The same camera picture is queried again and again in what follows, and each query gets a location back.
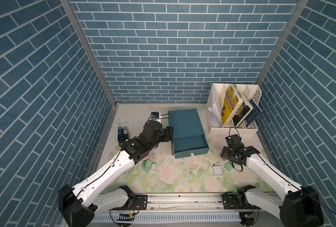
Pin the black Moon and Sixpence book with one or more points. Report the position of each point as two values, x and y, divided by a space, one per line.
242 112

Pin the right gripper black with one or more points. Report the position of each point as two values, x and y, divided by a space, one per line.
223 153

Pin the green plug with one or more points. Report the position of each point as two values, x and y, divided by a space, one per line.
147 164
228 166

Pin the white paper stack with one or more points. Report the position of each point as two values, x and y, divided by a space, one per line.
215 116

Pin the black stapler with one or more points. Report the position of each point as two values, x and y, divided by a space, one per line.
126 135

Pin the metal base rail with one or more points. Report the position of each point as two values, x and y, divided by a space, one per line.
182 202

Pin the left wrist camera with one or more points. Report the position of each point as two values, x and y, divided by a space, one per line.
154 115

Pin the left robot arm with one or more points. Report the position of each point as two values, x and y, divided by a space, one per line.
81 203

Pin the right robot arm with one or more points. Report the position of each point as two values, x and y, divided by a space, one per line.
294 205

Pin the white vent grille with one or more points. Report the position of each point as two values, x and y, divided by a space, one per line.
169 217

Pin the floral table mat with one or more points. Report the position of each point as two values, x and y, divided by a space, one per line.
192 174

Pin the white plastic file organizer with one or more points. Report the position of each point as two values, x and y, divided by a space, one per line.
250 92

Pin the yellow book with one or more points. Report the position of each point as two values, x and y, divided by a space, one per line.
230 101

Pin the white square plug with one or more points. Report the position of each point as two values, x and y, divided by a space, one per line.
217 170

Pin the blue stapler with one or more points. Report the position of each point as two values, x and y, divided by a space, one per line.
120 136

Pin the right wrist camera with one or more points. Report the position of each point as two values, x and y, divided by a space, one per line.
233 140

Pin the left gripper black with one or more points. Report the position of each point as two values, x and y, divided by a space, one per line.
167 135

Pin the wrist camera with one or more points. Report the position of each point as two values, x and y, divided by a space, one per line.
233 140
154 115

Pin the dark blue book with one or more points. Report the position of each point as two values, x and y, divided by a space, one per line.
254 114

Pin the teal drawer cabinet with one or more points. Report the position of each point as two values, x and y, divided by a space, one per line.
188 134

